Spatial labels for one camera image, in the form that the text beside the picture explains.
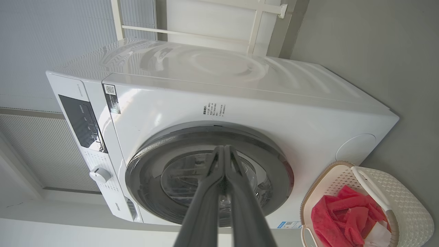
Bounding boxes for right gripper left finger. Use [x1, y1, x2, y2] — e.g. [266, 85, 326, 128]
[173, 146, 226, 247]

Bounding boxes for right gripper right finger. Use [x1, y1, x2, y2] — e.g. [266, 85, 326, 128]
[225, 145, 278, 247]

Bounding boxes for round black glass washer door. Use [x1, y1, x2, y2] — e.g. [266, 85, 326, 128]
[125, 121, 295, 227]

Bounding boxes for red and white clothing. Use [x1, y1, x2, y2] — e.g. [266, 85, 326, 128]
[311, 185, 391, 247]

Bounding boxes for white washing machine dial knob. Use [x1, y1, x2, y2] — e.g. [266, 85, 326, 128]
[89, 167, 112, 184]

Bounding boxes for white front-load washing machine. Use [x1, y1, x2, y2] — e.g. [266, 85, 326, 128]
[46, 38, 400, 230]

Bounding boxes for black washing machine display panel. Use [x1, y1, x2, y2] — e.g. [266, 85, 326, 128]
[58, 94, 108, 154]

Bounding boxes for cream basket with brown rim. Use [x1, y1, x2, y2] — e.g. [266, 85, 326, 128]
[300, 161, 435, 247]

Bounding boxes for round white filter cover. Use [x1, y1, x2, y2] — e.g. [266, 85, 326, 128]
[335, 133, 377, 166]

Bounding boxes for long QR code info sticker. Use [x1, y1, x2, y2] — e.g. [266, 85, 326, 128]
[103, 84, 121, 115]

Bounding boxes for white metal rack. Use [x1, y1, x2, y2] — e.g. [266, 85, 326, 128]
[110, 0, 288, 55]

